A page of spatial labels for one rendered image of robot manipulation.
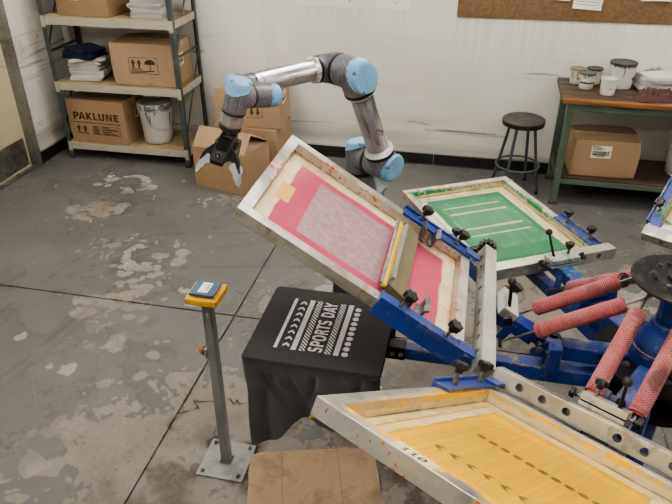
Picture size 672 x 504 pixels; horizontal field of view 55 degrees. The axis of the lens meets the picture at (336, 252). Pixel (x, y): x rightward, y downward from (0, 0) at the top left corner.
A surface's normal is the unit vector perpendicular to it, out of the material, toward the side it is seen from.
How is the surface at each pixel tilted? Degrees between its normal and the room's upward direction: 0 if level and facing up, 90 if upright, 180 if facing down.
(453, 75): 90
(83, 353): 0
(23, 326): 0
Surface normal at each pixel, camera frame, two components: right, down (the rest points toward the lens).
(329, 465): 0.00, -0.86
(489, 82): -0.21, 0.50
